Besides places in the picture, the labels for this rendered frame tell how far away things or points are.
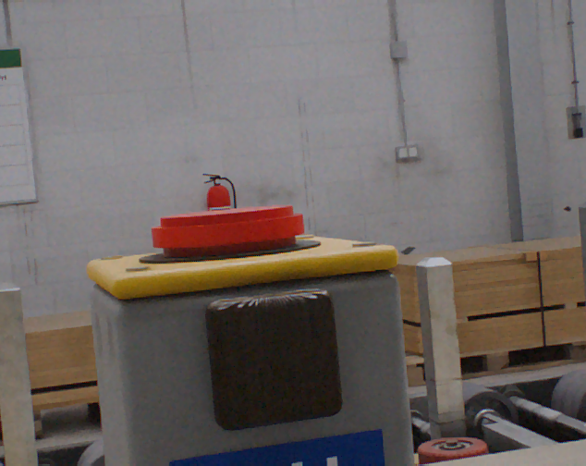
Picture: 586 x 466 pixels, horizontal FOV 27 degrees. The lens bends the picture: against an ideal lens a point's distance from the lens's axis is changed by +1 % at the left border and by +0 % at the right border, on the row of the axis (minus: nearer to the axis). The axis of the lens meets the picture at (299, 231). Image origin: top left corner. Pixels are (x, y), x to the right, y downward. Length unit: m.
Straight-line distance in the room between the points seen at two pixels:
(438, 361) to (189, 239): 1.21
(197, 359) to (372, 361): 0.04
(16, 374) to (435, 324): 0.51
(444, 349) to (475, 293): 5.23
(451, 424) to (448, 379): 0.06
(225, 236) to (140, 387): 0.04
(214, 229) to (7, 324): 1.10
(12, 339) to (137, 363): 1.11
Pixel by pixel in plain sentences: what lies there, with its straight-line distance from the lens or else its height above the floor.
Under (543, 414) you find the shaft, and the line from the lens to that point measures 2.00.
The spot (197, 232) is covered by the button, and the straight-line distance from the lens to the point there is 0.30.
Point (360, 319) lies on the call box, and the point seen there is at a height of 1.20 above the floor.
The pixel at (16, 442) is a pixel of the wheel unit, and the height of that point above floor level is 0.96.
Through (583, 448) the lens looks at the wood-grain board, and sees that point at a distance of 1.40.
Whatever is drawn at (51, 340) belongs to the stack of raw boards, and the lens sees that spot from 6.21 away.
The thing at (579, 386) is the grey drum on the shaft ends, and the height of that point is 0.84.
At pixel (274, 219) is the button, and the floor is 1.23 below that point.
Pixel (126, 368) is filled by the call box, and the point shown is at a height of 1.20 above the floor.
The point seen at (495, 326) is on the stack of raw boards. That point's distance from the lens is 6.80.
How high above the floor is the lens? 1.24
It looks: 3 degrees down
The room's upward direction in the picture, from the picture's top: 5 degrees counter-clockwise
